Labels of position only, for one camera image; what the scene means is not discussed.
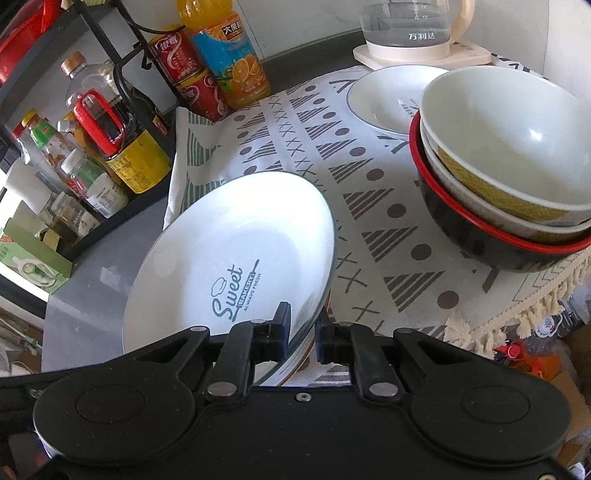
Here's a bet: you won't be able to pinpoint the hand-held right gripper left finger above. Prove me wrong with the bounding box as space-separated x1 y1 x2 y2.
124 301 293 403

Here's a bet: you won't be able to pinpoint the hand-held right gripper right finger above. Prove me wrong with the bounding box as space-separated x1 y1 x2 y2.
315 314 468 401

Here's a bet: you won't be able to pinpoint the white plate blue print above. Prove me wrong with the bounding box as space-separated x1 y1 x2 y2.
121 172 338 387
346 65 451 137

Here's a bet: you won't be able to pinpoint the red and black bowl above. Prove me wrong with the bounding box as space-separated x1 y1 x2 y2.
409 111 591 273

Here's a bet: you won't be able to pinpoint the cream bowl yellow pattern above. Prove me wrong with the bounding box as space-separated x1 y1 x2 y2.
420 66 591 227
421 134 591 245

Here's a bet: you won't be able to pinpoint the patterned fringed table mat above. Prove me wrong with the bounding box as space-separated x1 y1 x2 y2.
163 58 591 370

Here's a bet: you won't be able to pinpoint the white cap green label jar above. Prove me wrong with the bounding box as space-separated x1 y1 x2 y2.
60 150 130 219

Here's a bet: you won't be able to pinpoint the brown cardboard box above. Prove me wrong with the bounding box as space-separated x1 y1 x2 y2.
551 369 591 459

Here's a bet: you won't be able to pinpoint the green cardboard box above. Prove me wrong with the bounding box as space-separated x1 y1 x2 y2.
0 217 75 294

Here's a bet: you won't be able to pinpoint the red drink cans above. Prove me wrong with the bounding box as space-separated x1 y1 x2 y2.
148 28 232 121

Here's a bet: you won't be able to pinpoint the orange juice bottle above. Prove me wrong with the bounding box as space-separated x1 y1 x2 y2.
176 0 271 110

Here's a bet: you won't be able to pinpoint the red cap white bottle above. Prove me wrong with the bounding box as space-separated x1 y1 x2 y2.
4 121 54 208

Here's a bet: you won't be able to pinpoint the yellow cap sauce bottle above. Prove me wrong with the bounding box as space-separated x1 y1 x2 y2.
23 108 81 174

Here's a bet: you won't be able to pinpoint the cream kettle base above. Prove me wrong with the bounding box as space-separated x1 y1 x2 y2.
353 39 492 71

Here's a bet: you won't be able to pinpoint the black metal storage rack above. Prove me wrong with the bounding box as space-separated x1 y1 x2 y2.
0 0 185 261

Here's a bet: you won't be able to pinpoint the red plastic container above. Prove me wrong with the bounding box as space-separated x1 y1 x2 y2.
0 0 61 85

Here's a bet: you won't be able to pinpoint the soy sauce bottle red handle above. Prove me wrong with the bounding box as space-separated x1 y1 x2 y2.
60 51 175 195

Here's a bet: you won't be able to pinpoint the glass kettle cream handle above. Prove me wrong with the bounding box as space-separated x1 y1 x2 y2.
358 0 476 51

